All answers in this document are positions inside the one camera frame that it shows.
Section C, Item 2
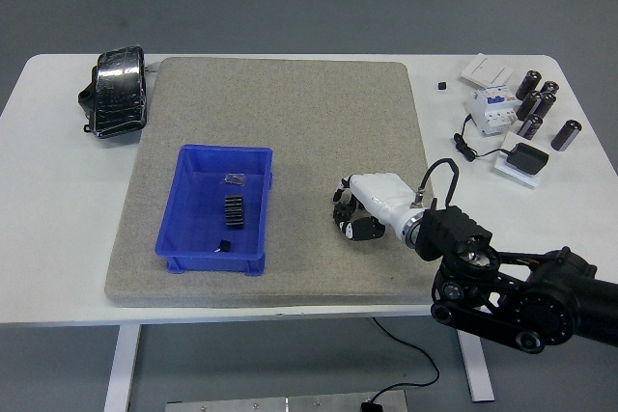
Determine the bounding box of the black foil-wrapped device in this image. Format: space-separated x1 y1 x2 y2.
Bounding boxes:
77 44 150 141

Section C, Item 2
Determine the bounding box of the white circuit breaker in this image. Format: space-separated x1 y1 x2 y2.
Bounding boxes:
464 83 522 137

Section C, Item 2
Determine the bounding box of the metal floor plate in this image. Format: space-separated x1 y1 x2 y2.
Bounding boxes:
165 390 408 412

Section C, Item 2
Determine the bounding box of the grey-brown mat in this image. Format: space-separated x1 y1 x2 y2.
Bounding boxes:
104 56 454 308

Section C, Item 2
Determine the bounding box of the white table leg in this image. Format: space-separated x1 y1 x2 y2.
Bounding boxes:
456 327 496 402
103 323 142 412

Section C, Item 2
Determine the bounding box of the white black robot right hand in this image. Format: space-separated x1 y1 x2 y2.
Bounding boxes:
331 172 421 243

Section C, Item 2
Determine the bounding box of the black power adapter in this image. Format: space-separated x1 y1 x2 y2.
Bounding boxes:
504 142 550 176

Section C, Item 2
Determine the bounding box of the black adapter cord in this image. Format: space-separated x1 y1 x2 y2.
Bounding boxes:
452 114 508 162

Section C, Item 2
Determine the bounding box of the white wall switch panel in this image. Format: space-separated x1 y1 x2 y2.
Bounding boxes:
461 53 514 88

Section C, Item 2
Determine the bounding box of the blue plastic box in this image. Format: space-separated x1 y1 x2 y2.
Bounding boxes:
154 144 274 277

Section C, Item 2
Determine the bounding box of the large black gear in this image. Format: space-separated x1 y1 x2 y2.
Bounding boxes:
222 193 246 229

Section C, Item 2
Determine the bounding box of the white flat block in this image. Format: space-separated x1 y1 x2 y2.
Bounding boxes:
492 134 541 189

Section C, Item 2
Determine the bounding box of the black floor cable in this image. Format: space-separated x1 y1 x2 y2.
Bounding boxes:
371 317 440 406

